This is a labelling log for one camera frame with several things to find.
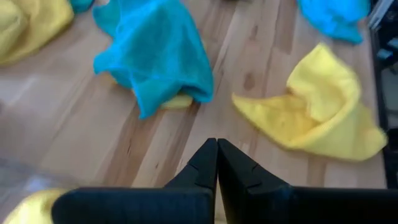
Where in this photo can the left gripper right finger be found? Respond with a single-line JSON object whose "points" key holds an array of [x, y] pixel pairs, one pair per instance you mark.
{"points": [[295, 205]]}

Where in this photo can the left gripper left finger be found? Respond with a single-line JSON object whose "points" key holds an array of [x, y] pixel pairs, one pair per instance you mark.
{"points": [[140, 205]]}

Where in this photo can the yellow microfiber towel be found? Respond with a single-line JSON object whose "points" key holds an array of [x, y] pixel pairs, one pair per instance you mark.
{"points": [[31, 208], [28, 28], [178, 102], [326, 118]]}

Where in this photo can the blue microfiber towel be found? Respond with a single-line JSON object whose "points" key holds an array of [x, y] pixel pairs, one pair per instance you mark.
{"points": [[335, 18], [155, 56], [81, 3]]}

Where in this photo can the black aluminium table frame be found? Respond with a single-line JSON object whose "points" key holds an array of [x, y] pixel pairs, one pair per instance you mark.
{"points": [[391, 155]]}

